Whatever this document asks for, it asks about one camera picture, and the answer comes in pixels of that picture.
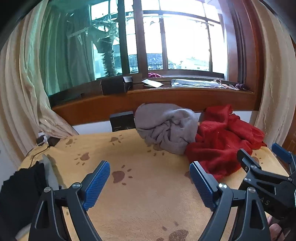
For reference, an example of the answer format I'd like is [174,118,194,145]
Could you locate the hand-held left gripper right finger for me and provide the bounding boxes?
[189,161,271,241]

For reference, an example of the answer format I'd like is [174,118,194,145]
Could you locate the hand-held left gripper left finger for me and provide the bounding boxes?
[28,160,111,241]

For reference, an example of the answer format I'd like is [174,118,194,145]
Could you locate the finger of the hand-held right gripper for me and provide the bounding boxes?
[237,149,290,186]
[271,143,296,176]

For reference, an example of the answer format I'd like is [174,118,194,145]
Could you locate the red sweater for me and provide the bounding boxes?
[185,104,267,181]

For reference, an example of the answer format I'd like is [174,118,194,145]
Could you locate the dark hanging clothes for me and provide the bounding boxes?
[92,14,121,77]

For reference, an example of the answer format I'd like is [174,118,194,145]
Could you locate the person's right hand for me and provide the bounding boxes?
[269,222,283,241]

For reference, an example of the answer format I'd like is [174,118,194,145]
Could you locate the yellow paw print blanket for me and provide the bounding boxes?
[17,128,289,241]

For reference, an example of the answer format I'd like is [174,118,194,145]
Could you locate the cream curtain by door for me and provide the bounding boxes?
[251,0,296,149]

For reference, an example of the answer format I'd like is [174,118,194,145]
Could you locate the black box behind bed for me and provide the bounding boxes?
[109,111,136,132]

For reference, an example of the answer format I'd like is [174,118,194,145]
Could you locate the grey sweater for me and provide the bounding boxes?
[134,103,199,155]

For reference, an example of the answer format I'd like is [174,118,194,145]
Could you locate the black folded cloth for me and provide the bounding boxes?
[0,162,50,239]

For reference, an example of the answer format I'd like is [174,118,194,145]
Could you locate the clear plastic bag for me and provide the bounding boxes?
[171,78,226,89]

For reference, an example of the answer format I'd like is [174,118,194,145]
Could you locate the wooden headboard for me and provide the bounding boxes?
[52,79,259,126]

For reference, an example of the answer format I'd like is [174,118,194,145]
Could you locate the large black box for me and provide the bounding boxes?
[102,77,126,95]

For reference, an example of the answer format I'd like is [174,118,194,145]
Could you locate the small black box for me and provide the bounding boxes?
[122,76,134,91]

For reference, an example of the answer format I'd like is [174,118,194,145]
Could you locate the white paper card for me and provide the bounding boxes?
[142,79,163,88]

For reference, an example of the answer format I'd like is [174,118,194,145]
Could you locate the cream left-hung curtain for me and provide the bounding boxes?
[0,0,79,172]

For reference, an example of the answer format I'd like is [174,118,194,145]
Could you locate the grey tiled roof outside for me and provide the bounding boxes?
[128,53,163,70]

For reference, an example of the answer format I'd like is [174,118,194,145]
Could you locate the green curtain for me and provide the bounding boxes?
[40,0,97,95]

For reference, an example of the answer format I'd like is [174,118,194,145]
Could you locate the brown framed window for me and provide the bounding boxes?
[39,0,257,102]

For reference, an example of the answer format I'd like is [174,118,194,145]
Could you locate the purple tangled cord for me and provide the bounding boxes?
[214,78,251,91]

